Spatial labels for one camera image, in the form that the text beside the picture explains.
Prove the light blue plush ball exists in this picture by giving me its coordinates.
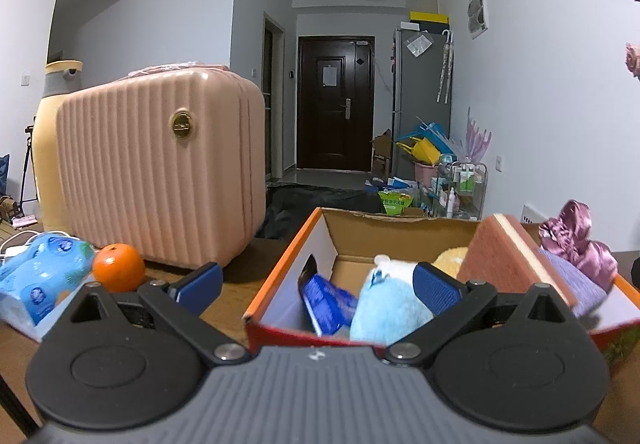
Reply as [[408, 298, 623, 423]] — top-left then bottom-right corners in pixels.
[[349, 255, 434, 346]]

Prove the pink layered sponge block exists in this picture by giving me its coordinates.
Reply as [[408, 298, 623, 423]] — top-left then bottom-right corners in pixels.
[[457, 213, 577, 308]]

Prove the blue tissue pocket pack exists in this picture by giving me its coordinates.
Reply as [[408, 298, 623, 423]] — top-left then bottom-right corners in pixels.
[[297, 256, 358, 339]]

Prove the pink satin scrunchie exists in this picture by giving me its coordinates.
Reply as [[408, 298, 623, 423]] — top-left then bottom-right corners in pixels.
[[538, 199, 618, 291]]

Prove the purple burlap drawstring pouch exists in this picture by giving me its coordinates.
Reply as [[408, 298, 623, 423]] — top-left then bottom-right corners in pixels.
[[540, 248, 608, 319]]

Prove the yellow plush toy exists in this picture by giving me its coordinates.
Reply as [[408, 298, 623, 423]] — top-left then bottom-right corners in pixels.
[[433, 247, 468, 279]]

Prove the orange fruit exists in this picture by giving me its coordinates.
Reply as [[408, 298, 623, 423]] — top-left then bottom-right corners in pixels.
[[92, 244, 145, 293]]

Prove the metal trolley with bottles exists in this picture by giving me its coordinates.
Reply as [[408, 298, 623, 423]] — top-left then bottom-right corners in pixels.
[[428, 161, 488, 221]]

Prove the red cardboard box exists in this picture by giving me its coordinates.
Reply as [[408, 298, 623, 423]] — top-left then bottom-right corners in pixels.
[[242, 206, 640, 370]]

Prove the pink bucket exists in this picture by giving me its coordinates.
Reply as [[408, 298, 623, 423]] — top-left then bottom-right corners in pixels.
[[413, 161, 438, 187]]

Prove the pink ribbed hard suitcase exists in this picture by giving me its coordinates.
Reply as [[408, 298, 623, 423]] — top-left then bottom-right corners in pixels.
[[56, 65, 266, 269]]

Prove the pile of blue yellow bags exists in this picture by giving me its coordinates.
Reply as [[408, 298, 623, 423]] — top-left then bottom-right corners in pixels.
[[395, 123, 457, 166]]

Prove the purple feather decoration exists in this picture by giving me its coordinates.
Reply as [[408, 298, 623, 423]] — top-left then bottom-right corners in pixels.
[[465, 108, 492, 163]]

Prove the black tripod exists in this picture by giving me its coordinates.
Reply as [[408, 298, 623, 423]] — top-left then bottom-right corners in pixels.
[[20, 125, 34, 208]]

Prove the dark brown entrance door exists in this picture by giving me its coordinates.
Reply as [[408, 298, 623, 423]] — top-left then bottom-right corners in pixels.
[[296, 36, 374, 172]]

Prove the grey refrigerator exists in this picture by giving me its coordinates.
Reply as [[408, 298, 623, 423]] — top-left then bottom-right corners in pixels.
[[392, 22, 451, 179]]

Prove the white umbrella on refrigerator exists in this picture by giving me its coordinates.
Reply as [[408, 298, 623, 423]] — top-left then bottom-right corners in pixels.
[[436, 30, 454, 104]]

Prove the yellow thermos bottle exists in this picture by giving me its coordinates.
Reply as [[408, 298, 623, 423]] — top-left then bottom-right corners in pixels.
[[32, 60, 82, 232]]

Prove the yellow box on refrigerator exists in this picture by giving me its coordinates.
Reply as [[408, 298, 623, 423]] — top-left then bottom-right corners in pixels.
[[409, 11, 449, 24]]

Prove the white charger with cable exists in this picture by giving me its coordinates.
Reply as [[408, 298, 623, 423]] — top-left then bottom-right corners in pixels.
[[0, 229, 66, 262]]

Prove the white wall panel box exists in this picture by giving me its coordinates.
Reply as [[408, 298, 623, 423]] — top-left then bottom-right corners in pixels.
[[468, 0, 489, 38]]

